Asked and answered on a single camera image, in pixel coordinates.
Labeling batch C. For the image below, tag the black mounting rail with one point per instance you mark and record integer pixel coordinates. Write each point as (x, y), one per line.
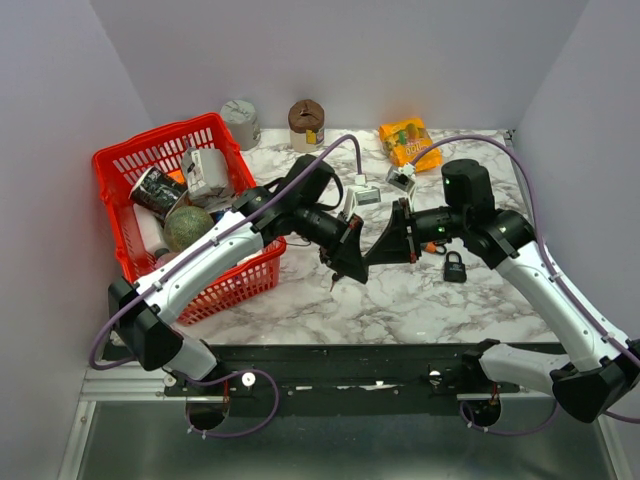
(345, 380)

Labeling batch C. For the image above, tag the green melon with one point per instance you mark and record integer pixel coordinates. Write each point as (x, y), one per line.
(185, 225)

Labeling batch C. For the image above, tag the grey marbled cylinder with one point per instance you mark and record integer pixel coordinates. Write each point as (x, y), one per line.
(241, 119)

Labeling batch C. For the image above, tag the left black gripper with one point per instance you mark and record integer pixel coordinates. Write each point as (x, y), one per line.
(350, 261)

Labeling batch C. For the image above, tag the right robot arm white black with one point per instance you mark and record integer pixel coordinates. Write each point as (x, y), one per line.
(599, 365)

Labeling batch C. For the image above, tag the orange padlock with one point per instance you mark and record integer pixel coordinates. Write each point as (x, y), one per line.
(435, 248)

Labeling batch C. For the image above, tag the grey white carton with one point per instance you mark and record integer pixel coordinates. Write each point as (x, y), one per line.
(207, 177)

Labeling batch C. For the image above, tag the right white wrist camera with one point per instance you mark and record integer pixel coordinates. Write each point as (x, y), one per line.
(403, 177)

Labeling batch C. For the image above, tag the brown lidded white jar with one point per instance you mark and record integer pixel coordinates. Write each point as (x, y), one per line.
(306, 120)

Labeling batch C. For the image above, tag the black padlock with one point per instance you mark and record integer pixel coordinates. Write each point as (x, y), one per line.
(454, 270)

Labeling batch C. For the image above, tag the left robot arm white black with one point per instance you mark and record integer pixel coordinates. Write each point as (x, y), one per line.
(144, 312)

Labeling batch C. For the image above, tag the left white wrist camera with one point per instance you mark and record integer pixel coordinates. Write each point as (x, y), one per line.
(360, 193)

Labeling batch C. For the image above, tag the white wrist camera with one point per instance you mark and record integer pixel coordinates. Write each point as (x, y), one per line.
(403, 177)
(360, 193)

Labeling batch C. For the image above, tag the black key bunch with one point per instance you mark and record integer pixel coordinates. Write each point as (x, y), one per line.
(336, 277)

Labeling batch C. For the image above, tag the orange snack bag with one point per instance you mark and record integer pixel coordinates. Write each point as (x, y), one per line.
(402, 141)

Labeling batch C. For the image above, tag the black patterned cup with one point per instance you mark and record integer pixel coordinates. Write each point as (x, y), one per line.
(158, 192)

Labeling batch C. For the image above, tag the red plastic basket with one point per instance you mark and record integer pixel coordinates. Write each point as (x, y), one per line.
(119, 166)

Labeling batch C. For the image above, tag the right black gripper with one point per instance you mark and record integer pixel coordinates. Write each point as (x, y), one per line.
(398, 245)

